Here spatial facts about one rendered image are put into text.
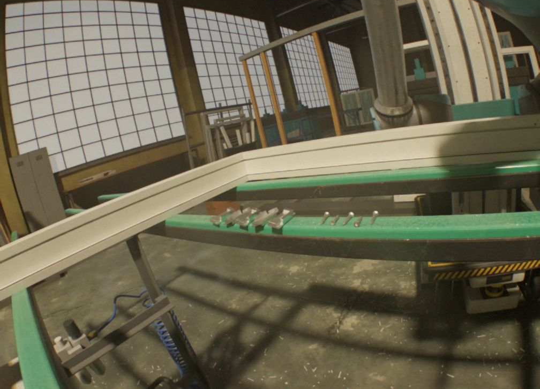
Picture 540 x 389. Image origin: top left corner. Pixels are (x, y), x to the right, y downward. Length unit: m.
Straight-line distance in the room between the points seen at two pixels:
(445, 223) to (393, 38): 0.70
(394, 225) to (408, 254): 0.04
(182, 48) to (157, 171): 4.01
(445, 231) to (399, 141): 0.30
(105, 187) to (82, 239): 7.13
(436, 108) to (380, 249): 0.86
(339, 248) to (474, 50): 1.23
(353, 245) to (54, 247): 0.47
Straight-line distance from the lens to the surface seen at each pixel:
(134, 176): 8.01
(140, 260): 0.89
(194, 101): 9.10
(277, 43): 3.29
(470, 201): 1.49
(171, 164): 8.63
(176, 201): 0.62
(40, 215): 6.80
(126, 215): 0.57
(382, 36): 0.92
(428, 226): 0.30
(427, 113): 1.11
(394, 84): 1.00
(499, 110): 1.36
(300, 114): 8.54
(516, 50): 4.22
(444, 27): 1.42
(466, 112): 1.31
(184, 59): 9.41
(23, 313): 0.42
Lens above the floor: 1.00
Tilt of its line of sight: 12 degrees down
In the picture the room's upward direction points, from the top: 14 degrees counter-clockwise
